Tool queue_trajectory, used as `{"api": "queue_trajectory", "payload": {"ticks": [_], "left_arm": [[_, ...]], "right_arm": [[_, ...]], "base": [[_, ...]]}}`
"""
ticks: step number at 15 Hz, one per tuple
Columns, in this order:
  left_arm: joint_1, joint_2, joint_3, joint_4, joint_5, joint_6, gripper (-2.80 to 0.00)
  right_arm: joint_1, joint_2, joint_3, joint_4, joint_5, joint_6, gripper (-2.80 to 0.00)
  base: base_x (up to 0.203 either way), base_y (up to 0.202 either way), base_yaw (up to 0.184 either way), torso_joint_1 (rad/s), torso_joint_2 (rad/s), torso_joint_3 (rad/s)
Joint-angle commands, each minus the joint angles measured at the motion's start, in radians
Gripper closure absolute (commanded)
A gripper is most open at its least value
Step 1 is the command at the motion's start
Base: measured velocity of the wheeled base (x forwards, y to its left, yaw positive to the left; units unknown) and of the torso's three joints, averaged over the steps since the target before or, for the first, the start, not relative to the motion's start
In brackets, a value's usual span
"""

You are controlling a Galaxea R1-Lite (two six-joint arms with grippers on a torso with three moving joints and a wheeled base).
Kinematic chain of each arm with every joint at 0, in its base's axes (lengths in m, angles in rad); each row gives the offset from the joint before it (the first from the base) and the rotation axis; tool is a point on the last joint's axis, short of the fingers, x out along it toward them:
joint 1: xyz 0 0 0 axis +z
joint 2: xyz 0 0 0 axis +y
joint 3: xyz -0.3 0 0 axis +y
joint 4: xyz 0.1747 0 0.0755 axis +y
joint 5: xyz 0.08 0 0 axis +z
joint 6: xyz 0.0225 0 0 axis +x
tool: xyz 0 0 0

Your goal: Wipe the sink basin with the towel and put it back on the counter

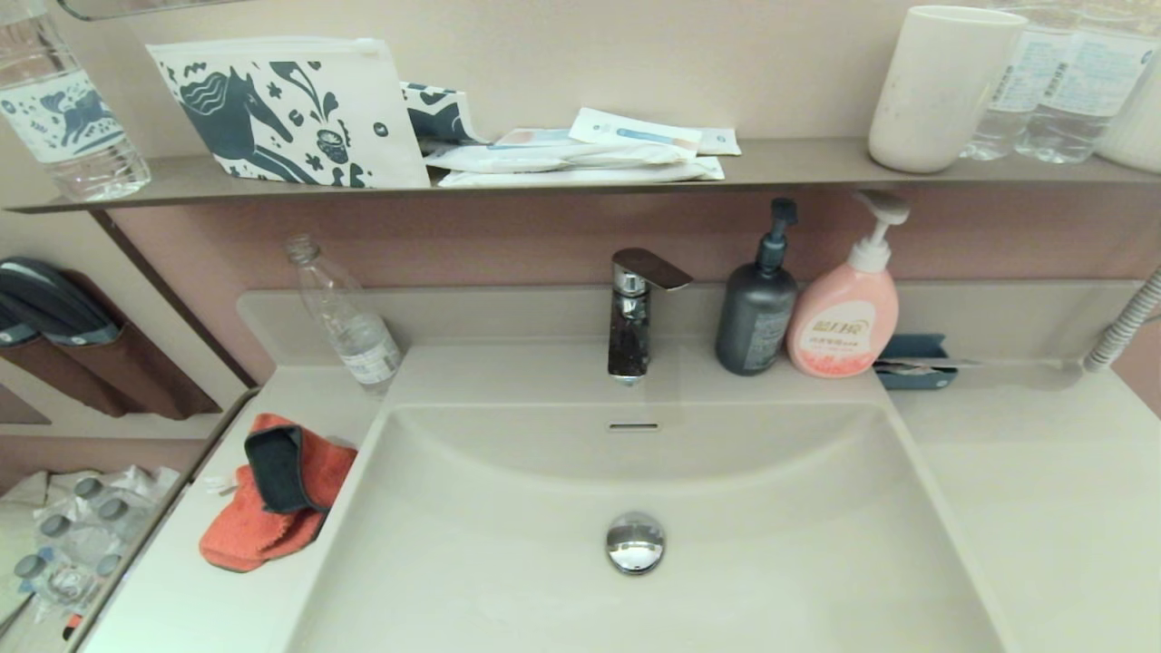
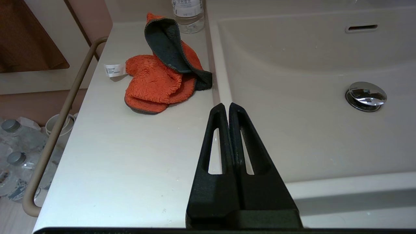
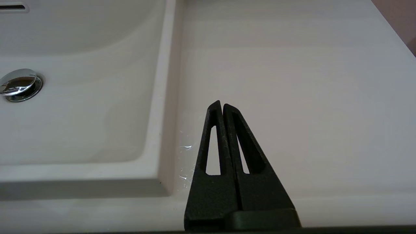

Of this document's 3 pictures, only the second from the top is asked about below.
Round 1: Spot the orange microfibre cloth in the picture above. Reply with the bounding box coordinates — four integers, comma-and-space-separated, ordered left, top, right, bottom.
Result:
104, 12, 213, 115

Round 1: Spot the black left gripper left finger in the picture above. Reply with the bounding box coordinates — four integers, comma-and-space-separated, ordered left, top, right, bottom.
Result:
186, 103, 241, 228

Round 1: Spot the clear empty plastic bottle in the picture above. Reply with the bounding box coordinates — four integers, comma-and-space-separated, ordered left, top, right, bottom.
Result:
171, 0, 205, 34

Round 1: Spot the brown wall pocket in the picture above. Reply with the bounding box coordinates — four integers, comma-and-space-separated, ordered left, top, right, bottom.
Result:
0, 0, 70, 73

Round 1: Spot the beige towel rail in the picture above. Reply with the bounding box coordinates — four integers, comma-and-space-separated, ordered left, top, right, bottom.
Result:
22, 36, 109, 217

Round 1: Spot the chrome drain stopper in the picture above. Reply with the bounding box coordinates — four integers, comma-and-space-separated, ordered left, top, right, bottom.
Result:
345, 81, 388, 113

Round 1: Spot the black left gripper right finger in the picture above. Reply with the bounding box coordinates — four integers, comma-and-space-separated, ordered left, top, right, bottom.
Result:
229, 102, 299, 212

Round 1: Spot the white ceramic sink basin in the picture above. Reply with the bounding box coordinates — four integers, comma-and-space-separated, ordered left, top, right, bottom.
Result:
208, 6, 416, 228

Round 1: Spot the shrink-wrapped bottle pack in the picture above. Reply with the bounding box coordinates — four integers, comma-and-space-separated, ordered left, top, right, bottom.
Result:
0, 119, 62, 202

